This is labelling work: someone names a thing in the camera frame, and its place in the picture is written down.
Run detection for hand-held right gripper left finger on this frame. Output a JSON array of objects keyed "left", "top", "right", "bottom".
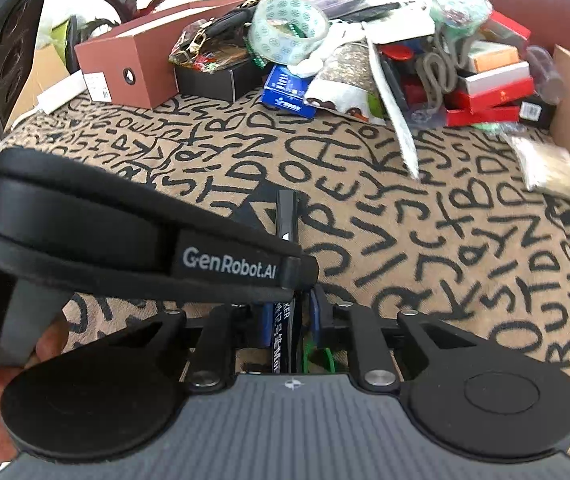
[{"left": 128, "top": 302, "right": 273, "bottom": 394}]

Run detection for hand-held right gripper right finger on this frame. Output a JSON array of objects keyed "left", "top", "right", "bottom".
[{"left": 311, "top": 286, "right": 476, "bottom": 394}]

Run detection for black marker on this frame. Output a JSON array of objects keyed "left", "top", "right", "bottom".
[{"left": 271, "top": 189, "right": 300, "bottom": 376}]

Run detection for letter-print desktop cloth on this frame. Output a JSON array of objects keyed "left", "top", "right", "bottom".
[{"left": 0, "top": 87, "right": 570, "bottom": 476}]

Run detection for small green plastic item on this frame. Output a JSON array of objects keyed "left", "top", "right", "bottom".
[{"left": 304, "top": 340, "right": 337, "bottom": 375}]

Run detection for white power strip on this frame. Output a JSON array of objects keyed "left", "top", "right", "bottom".
[{"left": 35, "top": 72, "right": 83, "bottom": 115}]

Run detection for open cardboard box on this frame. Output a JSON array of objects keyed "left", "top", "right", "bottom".
[{"left": 2, "top": 42, "right": 71, "bottom": 133}]

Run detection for brown shoe box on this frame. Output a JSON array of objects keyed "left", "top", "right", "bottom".
[{"left": 74, "top": 0, "right": 261, "bottom": 110}]

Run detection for green bag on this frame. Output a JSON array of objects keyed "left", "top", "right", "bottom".
[{"left": 40, "top": 15, "right": 78, "bottom": 73}]

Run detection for patterned pouch with clasp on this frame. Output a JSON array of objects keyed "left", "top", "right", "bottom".
[{"left": 169, "top": 19, "right": 257, "bottom": 68}]

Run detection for floral insole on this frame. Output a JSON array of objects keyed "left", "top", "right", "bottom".
[{"left": 365, "top": 40, "right": 421, "bottom": 180}]

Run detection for blue box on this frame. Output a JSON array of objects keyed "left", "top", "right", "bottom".
[{"left": 261, "top": 64, "right": 323, "bottom": 118}]

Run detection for speckled seed packet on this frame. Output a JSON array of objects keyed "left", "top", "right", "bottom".
[{"left": 305, "top": 42, "right": 388, "bottom": 125}]

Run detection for clear tape roll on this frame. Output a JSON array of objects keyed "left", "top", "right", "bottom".
[{"left": 247, "top": 0, "right": 330, "bottom": 66}]

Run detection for grey wavy rubber piece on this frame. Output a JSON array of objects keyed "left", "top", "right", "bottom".
[{"left": 415, "top": 30, "right": 476, "bottom": 111}]

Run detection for red round lid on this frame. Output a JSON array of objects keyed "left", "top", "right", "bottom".
[{"left": 381, "top": 42, "right": 416, "bottom": 65}]

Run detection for cotton swab packet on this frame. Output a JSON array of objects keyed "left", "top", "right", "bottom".
[{"left": 507, "top": 132, "right": 570, "bottom": 201}]

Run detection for small black box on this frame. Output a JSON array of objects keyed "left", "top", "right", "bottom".
[{"left": 519, "top": 96, "right": 560, "bottom": 129}]

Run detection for white barcode packet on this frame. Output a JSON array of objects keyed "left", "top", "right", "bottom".
[{"left": 365, "top": 7, "right": 438, "bottom": 46}]

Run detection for red grey flat box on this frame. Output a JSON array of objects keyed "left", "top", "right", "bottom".
[{"left": 457, "top": 61, "right": 536, "bottom": 97}]

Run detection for black wallet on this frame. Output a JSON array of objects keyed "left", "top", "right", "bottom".
[{"left": 335, "top": 1, "right": 403, "bottom": 23}]

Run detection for orange white small box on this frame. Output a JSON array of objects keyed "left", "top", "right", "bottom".
[{"left": 467, "top": 40, "right": 522, "bottom": 75}]

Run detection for clear plastic cup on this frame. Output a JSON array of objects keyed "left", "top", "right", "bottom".
[{"left": 525, "top": 45, "right": 563, "bottom": 106}]

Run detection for clear faceted container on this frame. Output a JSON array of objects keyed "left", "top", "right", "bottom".
[{"left": 427, "top": 0, "right": 493, "bottom": 36}]

